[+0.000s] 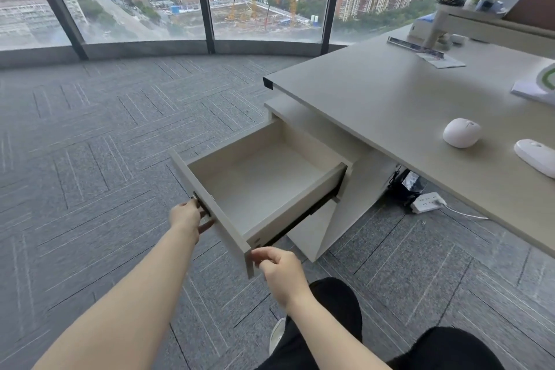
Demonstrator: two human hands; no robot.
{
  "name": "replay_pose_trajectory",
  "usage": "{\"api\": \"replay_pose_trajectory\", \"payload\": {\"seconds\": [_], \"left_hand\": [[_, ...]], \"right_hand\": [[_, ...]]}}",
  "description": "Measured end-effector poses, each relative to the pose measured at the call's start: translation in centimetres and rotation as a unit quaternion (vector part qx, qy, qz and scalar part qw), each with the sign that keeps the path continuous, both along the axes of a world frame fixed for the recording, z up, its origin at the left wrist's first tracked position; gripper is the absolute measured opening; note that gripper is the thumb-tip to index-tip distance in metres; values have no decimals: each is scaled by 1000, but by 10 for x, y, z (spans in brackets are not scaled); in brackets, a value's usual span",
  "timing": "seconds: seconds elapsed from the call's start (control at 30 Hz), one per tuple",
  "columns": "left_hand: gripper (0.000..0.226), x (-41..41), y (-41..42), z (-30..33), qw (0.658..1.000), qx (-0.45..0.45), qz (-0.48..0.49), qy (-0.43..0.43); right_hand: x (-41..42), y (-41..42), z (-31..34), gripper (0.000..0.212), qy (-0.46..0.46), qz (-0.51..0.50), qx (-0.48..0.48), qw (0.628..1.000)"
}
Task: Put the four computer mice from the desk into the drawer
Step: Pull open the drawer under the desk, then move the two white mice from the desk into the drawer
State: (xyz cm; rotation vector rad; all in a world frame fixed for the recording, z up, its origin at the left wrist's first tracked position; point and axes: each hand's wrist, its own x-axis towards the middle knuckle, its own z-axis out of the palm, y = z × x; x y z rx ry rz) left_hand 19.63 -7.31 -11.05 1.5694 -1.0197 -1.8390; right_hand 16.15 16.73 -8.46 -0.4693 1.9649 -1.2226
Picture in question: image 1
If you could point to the white computer mouse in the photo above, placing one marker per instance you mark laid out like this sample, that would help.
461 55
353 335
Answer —
535 156

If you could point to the black bag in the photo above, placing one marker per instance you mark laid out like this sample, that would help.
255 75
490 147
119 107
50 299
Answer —
405 187

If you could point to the person's right forearm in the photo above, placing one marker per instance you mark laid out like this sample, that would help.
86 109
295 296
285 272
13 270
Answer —
327 337

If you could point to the silver metal ruler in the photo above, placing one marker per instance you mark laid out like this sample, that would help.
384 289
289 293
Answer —
416 46

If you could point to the white round device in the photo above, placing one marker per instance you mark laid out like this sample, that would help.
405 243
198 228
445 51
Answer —
462 133

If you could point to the person's left forearm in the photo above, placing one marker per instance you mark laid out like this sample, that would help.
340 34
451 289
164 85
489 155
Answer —
125 309

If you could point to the person's left thumb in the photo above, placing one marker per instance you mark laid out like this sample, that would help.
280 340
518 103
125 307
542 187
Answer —
206 226

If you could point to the small blue item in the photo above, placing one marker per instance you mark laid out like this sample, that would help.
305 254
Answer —
490 6

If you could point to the white monitor riser shelf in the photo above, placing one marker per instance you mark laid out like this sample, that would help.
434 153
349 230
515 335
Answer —
481 25

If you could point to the white power strip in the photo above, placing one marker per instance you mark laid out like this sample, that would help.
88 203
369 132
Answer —
427 203

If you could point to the person's right thumb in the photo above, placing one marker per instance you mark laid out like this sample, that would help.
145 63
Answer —
259 258

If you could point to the black trousers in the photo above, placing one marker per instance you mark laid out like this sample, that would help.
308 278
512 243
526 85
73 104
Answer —
334 309

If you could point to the white shoe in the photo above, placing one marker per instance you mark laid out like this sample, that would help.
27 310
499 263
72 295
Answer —
276 335

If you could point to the person's left hand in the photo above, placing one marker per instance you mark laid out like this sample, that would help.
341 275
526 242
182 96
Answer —
185 218

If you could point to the white and blue box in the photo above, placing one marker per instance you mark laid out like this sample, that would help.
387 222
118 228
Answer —
421 28

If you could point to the beige drawer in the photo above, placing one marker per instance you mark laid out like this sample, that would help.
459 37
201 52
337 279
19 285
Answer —
264 179

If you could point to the small white case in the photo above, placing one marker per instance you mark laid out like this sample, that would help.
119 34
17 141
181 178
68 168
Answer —
458 39

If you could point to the beige drawer cabinet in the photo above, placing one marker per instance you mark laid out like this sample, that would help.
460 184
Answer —
347 174

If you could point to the person's right hand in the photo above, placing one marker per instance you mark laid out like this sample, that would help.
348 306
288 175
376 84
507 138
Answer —
284 276

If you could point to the white paper card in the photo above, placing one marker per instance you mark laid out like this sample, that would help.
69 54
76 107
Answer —
442 60

